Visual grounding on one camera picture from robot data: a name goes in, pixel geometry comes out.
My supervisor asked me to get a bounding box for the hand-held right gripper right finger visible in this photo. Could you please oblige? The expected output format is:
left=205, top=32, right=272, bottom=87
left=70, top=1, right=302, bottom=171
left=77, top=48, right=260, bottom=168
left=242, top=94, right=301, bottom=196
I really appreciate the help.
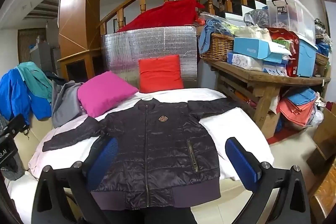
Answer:
left=225, top=137, right=315, bottom=224

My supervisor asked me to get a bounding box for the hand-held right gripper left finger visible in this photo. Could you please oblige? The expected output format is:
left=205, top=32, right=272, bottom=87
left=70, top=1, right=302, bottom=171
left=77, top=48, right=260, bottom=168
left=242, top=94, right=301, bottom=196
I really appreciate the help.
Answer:
left=31, top=137, right=119, bottom=224

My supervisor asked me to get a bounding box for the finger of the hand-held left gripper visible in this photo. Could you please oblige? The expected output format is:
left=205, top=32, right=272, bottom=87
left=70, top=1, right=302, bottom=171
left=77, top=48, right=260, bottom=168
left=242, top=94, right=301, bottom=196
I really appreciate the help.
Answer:
left=6, top=114, right=26, bottom=135

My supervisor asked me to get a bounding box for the dark quilted zip jacket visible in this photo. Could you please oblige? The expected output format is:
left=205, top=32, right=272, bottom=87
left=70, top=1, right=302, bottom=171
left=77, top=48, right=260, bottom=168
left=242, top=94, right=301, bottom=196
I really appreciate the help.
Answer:
left=42, top=97, right=238, bottom=211

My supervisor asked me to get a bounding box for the wicker basket with clothes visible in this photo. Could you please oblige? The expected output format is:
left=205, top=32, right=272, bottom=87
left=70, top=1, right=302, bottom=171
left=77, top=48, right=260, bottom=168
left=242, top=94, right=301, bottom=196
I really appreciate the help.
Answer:
left=198, top=19, right=235, bottom=54

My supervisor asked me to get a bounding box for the blue jacket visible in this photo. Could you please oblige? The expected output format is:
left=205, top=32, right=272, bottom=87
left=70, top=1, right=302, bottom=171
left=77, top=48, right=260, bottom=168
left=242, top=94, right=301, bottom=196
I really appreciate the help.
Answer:
left=0, top=68, right=52, bottom=125

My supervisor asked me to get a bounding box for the white fleece blanket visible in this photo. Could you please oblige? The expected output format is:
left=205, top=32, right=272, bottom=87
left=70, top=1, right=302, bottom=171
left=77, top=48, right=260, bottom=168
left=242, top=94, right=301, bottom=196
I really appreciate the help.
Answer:
left=7, top=87, right=275, bottom=224

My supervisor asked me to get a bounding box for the teal garment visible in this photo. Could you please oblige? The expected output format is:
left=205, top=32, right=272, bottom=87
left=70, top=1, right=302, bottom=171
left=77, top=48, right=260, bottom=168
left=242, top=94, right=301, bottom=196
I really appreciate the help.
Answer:
left=17, top=61, right=54, bottom=104

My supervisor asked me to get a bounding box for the grey garment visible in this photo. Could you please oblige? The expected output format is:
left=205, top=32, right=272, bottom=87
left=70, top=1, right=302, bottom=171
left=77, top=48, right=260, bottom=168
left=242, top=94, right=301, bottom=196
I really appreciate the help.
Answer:
left=51, top=80, right=86, bottom=128

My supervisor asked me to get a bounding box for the pink pillow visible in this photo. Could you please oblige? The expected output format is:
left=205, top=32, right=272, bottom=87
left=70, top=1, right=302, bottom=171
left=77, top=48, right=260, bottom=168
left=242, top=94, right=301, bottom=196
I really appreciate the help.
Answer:
left=77, top=71, right=139, bottom=117

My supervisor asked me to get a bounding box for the grey cabinet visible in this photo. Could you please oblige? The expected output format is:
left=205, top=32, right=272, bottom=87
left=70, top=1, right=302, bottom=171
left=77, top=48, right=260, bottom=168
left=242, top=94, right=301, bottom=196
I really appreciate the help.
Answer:
left=30, top=42, right=61, bottom=75

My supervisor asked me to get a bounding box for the stack of coral cloths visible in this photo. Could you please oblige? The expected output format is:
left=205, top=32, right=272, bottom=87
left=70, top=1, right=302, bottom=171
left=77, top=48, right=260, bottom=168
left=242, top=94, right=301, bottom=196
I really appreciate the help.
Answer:
left=279, top=98, right=319, bottom=132

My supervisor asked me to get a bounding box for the wooden table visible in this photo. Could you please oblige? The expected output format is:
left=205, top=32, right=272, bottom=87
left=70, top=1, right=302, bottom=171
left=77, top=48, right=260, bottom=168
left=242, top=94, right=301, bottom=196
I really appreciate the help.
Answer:
left=201, top=57, right=332, bottom=140

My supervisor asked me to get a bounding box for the brown cardboard box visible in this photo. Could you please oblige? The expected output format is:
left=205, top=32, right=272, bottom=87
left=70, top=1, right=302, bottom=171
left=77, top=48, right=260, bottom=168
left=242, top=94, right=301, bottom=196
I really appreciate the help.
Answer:
left=306, top=107, right=336, bottom=177

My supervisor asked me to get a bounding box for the blue folded cloth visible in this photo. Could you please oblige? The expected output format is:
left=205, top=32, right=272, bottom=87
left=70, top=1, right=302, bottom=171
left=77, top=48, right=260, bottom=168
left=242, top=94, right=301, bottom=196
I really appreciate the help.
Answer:
left=287, top=88, right=317, bottom=107

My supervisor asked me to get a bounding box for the wooden furniture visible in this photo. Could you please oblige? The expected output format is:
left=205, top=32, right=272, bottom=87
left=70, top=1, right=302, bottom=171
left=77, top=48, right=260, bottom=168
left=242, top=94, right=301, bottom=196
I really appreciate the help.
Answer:
left=308, top=165, right=336, bottom=224

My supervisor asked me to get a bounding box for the white printed box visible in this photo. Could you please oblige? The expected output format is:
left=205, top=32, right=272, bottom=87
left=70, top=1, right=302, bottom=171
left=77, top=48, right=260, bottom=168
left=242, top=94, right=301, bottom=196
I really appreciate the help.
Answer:
left=227, top=52, right=264, bottom=72

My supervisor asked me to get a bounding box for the red-orange pillow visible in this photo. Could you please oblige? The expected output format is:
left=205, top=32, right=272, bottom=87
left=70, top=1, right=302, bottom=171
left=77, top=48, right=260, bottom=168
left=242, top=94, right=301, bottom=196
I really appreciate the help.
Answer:
left=138, top=54, right=184, bottom=94

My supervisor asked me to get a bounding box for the silver foil insulation panel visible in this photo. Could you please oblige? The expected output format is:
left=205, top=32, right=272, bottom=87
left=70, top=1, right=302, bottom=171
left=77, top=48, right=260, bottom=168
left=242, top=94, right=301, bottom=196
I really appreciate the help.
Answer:
left=101, top=25, right=198, bottom=88

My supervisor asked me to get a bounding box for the red gift box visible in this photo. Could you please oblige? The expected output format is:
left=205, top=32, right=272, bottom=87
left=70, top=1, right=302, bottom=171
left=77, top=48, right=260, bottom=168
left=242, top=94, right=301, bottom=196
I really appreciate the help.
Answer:
left=267, top=27, right=300, bottom=78

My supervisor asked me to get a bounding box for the light blue cardboard box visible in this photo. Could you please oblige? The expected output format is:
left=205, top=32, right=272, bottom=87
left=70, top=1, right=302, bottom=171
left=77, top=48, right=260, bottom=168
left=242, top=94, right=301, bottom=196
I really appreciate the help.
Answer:
left=233, top=37, right=292, bottom=64

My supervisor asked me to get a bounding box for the blue plastic bin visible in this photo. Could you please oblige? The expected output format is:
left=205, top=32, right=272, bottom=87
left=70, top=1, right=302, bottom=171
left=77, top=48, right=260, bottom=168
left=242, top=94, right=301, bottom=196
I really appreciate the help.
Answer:
left=297, top=39, right=319, bottom=78

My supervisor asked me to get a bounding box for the cream cloth bundle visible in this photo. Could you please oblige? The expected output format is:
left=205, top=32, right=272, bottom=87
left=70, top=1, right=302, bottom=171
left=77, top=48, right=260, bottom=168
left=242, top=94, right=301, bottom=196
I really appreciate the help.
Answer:
left=234, top=25, right=272, bottom=42

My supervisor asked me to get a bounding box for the small wicker basket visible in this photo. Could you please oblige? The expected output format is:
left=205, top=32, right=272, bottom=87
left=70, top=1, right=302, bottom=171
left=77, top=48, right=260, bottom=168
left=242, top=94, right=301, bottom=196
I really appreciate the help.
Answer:
left=315, top=52, right=330, bottom=66

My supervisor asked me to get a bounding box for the curved wooden column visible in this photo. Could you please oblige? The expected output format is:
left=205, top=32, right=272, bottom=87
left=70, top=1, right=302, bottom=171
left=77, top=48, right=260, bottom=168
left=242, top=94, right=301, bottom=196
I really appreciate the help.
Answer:
left=57, top=0, right=108, bottom=81

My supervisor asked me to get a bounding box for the plastic bag with patterned cloth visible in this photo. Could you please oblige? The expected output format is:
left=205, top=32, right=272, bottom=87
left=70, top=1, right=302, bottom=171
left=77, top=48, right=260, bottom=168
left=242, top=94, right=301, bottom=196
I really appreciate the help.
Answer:
left=244, top=9, right=270, bottom=28

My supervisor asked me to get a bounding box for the clear plastic storage box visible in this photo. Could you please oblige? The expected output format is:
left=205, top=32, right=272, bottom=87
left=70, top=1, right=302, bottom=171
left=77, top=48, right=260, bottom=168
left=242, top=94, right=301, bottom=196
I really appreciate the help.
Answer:
left=271, top=0, right=316, bottom=44

